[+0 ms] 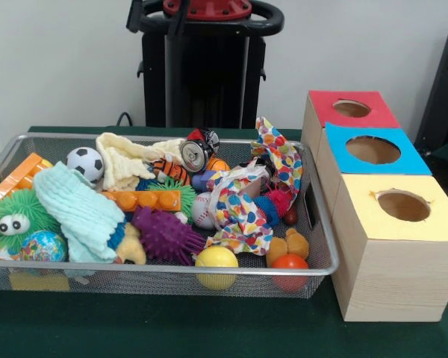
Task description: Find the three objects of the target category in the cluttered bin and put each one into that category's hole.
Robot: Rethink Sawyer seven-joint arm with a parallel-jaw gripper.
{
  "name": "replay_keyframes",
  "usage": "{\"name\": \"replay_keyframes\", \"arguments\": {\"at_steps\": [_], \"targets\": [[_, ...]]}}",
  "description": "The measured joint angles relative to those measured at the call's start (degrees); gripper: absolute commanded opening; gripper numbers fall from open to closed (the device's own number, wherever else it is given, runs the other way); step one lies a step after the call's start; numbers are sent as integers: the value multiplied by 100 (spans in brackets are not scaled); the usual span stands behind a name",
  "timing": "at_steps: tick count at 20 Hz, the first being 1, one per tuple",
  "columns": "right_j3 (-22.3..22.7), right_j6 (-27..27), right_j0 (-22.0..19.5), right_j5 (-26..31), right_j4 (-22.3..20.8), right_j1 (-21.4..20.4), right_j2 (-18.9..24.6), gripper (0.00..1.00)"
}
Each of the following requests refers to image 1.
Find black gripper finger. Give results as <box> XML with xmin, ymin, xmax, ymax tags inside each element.
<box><xmin>125</xmin><ymin>0</ymin><xmax>145</xmax><ymax>34</ymax></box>
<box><xmin>167</xmin><ymin>0</ymin><xmax>190</xmax><ymax>37</ymax></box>

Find polka dot cloth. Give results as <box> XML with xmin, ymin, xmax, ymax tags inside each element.
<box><xmin>205</xmin><ymin>117</ymin><xmax>305</xmax><ymax>257</ymax></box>

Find mint green cloth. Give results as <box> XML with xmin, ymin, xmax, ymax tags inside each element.
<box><xmin>33</xmin><ymin>161</ymin><xmax>127</xmax><ymax>264</ymax></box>

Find wooden three-hole box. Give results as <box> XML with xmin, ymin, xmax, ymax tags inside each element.
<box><xmin>300</xmin><ymin>89</ymin><xmax>448</xmax><ymax>323</ymax></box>

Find crushed soda can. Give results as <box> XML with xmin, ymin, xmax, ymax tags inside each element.
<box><xmin>178</xmin><ymin>128</ymin><xmax>220</xmax><ymax>173</ymax></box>

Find cream waffle cloth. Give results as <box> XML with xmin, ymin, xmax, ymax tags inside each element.
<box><xmin>96</xmin><ymin>132</ymin><xmax>187</xmax><ymax>192</ymax></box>

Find small soccer ball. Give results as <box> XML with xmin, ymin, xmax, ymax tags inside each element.
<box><xmin>66</xmin><ymin>147</ymin><xmax>105</xmax><ymax>179</ymax></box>

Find orange studded building brick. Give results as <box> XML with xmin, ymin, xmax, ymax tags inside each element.
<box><xmin>102</xmin><ymin>189</ymin><xmax>183</xmax><ymax>213</ymax></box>

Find purple knobbly toy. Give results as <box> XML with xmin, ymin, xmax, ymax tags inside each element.
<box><xmin>131</xmin><ymin>206</ymin><xmax>207</xmax><ymax>266</ymax></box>

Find green spiky ball with eyes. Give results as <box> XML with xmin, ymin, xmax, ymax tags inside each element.
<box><xmin>0</xmin><ymin>188</ymin><xmax>60</xmax><ymax>254</ymax></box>

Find yellow ball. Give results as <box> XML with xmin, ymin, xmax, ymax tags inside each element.
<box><xmin>194</xmin><ymin>245</ymin><xmax>239</xmax><ymax>291</ymax></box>

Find globe print ball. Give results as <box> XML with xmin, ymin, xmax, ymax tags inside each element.
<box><xmin>20</xmin><ymin>230</ymin><xmax>68</xmax><ymax>263</ymax></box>

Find red orange ball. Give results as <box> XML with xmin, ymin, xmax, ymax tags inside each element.
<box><xmin>271</xmin><ymin>254</ymin><xmax>310</xmax><ymax>292</ymax></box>

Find black panel stand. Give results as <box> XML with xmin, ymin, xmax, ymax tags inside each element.
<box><xmin>413</xmin><ymin>24</ymin><xmax>448</xmax><ymax>152</ymax></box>

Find dark green tablecloth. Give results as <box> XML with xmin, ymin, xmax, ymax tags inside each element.
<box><xmin>0</xmin><ymin>125</ymin><xmax>448</xmax><ymax>358</ymax></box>

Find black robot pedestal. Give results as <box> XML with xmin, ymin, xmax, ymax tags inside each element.
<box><xmin>129</xmin><ymin>0</ymin><xmax>285</xmax><ymax>130</ymax></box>

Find wire mesh bin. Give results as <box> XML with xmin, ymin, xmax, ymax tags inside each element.
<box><xmin>0</xmin><ymin>132</ymin><xmax>340</xmax><ymax>301</ymax></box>

